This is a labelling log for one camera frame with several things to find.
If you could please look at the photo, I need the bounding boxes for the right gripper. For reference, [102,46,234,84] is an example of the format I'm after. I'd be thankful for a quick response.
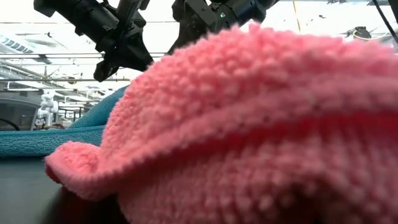
[169,0,218,55]

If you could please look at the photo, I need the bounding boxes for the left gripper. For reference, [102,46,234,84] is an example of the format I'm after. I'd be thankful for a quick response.
[93,0,155,83]

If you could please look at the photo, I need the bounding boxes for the pink microfiber towel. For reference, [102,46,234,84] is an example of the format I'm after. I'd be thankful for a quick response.
[44,21,398,224]

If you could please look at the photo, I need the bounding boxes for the blue towel with white tag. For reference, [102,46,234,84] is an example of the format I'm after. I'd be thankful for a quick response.
[0,85,129,158]

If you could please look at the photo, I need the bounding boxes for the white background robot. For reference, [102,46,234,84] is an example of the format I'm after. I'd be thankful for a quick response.
[34,90,60,129]

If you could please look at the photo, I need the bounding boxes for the grey machine cabinet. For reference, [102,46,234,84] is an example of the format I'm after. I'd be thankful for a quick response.
[0,98,40,131]

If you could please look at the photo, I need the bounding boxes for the black ceiling device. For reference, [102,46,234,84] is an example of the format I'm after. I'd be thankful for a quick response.
[346,26,373,40]

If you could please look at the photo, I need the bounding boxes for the yellow cable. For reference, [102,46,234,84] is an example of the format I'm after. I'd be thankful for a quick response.
[292,0,303,34]

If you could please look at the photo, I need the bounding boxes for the thin black cable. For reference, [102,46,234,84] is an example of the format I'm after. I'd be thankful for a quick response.
[371,0,398,44]

